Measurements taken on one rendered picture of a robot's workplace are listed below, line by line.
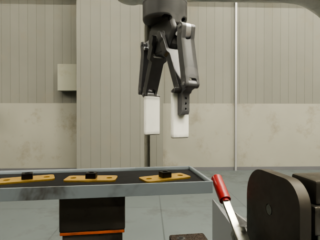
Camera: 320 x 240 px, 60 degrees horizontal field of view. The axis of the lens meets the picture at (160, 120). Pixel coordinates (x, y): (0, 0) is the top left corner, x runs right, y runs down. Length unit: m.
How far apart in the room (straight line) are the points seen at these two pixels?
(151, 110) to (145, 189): 0.15
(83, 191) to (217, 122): 6.42
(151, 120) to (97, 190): 0.16
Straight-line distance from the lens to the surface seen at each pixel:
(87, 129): 5.81
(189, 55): 0.42
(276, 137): 7.27
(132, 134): 5.69
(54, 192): 0.43
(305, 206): 0.36
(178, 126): 0.43
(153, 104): 0.51
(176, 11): 0.47
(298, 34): 7.78
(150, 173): 0.53
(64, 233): 0.48
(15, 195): 0.45
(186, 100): 0.42
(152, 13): 0.47
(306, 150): 7.64
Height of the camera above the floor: 1.26
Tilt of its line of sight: 1 degrees down
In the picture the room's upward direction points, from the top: straight up
